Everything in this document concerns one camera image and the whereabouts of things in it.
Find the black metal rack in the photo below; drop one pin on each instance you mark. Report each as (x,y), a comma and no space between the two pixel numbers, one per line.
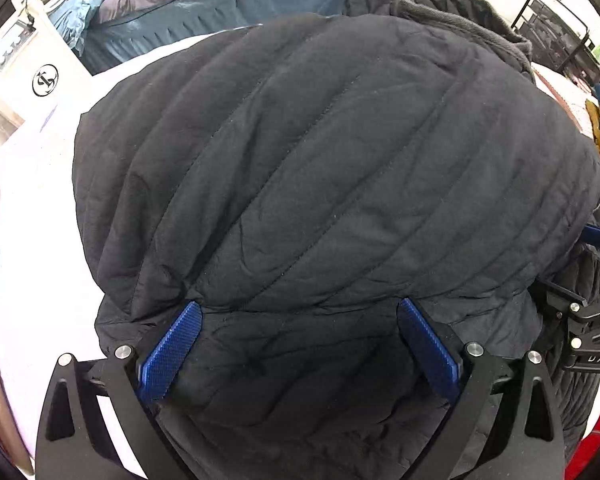
(550,20)

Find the white machine with screen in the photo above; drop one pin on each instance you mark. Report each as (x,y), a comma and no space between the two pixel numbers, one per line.
(55,85)

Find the teal duvet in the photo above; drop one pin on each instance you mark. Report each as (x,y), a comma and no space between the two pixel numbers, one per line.
(80,15)

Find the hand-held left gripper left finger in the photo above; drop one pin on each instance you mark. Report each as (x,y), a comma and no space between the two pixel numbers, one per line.
(172,345)

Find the black quilted jacket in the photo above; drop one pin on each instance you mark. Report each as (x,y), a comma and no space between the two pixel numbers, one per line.
(305,185)

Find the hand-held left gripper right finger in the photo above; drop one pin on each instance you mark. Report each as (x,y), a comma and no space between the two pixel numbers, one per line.
(430,350)

